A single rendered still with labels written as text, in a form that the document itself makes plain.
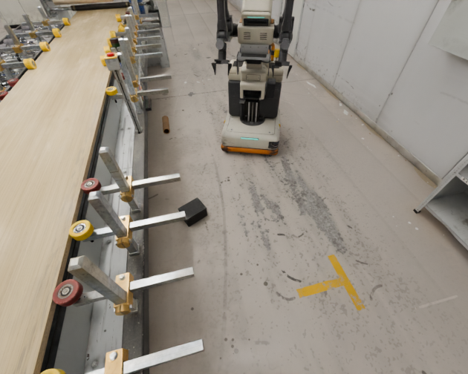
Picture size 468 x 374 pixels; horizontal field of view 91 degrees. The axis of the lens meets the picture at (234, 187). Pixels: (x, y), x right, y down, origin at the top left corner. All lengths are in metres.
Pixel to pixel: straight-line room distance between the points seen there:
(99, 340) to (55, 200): 0.62
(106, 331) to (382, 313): 1.63
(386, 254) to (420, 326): 0.49
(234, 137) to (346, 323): 1.83
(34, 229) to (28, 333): 0.41
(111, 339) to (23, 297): 0.36
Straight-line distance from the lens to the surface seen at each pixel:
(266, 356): 1.72
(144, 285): 0.99
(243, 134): 2.44
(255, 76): 2.19
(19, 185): 1.49
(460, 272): 2.46
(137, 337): 1.08
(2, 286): 1.16
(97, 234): 1.14
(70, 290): 1.00
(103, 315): 1.24
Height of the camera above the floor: 1.70
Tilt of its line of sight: 49 degrees down
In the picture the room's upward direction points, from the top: 1 degrees counter-clockwise
